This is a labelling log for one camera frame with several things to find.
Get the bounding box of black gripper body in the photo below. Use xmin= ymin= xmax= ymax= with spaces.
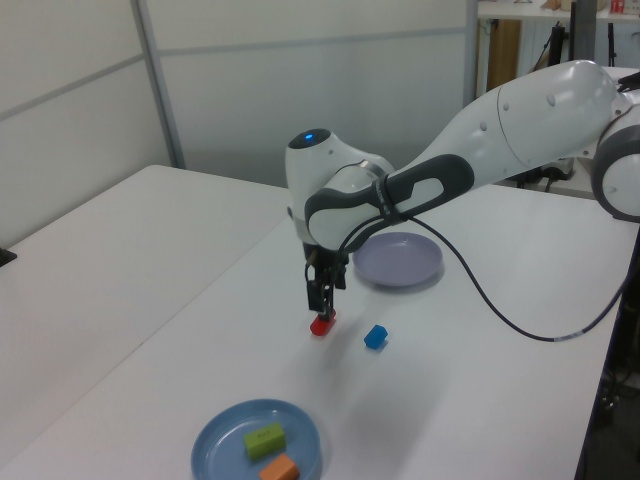
xmin=302 ymin=244 xmax=349 ymax=276

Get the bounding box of red cylinder block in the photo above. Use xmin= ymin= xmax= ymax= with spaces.
xmin=309 ymin=310 xmax=337 ymax=337

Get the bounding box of blue block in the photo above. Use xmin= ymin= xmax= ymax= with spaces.
xmin=363 ymin=324 xmax=389 ymax=351

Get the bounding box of green block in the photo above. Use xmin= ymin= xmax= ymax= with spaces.
xmin=243 ymin=422 xmax=287 ymax=460

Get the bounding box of orange block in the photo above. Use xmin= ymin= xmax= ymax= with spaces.
xmin=258 ymin=453 xmax=300 ymax=480

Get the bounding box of purple plate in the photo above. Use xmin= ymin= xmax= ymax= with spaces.
xmin=352 ymin=231 xmax=445 ymax=290

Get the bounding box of blue plate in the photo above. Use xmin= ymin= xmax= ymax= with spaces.
xmin=191 ymin=398 xmax=322 ymax=480

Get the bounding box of wooden board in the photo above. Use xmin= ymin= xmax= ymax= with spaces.
xmin=487 ymin=19 xmax=522 ymax=95

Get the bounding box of black monitor stand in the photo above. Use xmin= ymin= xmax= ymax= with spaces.
xmin=547 ymin=22 xmax=569 ymax=69

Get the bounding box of black monitor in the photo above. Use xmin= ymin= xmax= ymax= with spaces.
xmin=569 ymin=0 xmax=599 ymax=64

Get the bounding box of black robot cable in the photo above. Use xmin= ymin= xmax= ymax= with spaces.
xmin=303 ymin=212 xmax=629 ymax=344

